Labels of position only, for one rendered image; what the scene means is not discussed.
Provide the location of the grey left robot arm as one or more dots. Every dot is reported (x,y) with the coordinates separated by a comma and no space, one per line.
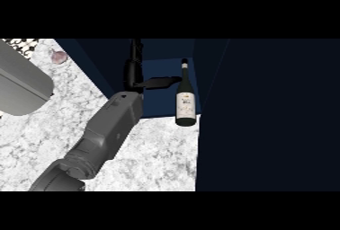
(112,122)

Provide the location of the dark blue cabinet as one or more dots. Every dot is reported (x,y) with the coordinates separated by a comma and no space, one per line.
(158,99)

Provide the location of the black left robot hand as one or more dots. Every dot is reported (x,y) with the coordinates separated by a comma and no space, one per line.
(133,75)

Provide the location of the black and white patterned object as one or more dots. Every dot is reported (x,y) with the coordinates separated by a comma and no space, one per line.
(23,45)

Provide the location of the dark green wine bottle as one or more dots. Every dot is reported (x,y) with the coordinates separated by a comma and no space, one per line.
(185,104)

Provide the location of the pinkish garlic bulb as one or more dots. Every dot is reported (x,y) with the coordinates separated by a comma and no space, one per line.
(57,57)

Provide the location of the grey rounded appliance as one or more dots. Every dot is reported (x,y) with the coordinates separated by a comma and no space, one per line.
(19,84)

